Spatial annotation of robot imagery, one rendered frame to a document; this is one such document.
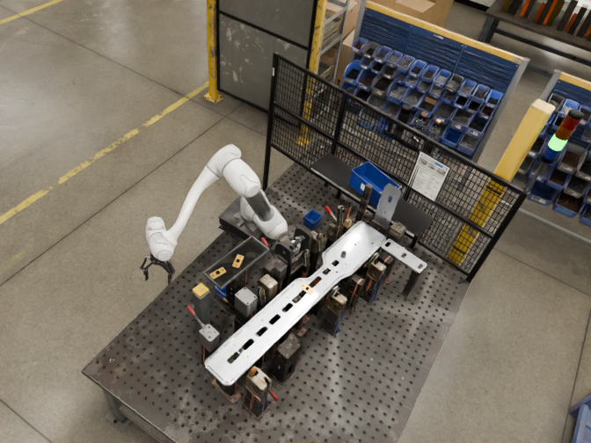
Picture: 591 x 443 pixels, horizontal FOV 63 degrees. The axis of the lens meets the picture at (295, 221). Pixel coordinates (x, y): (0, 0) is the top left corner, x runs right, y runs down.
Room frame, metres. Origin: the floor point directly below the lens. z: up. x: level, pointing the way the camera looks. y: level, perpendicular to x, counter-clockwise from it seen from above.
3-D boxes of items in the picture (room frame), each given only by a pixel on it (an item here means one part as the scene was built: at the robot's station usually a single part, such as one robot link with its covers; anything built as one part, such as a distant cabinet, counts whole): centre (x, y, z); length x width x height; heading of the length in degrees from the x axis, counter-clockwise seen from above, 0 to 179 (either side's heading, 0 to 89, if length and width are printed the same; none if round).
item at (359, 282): (1.71, -0.42, 0.84); 0.11 x 0.08 x 0.29; 56
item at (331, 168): (2.44, -0.47, 1.02); 0.90 x 0.22 x 0.03; 56
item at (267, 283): (1.54, 0.09, 0.89); 0.13 x 0.11 x 0.38; 56
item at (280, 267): (1.67, 0.05, 0.89); 0.13 x 0.11 x 0.38; 56
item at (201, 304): (1.37, 0.42, 0.92); 0.08 x 0.08 x 0.44; 56
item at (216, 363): (1.56, -0.12, 1.00); 1.38 x 0.22 x 0.02; 146
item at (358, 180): (2.43, -0.48, 1.10); 0.30 x 0.17 x 0.13; 46
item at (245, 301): (1.40, 0.19, 0.90); 0.13 x 0.10 x 0.41; 56
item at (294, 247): (1.78, -0.01, 0.94); 0.18 x 0.13 x 0.49; 146
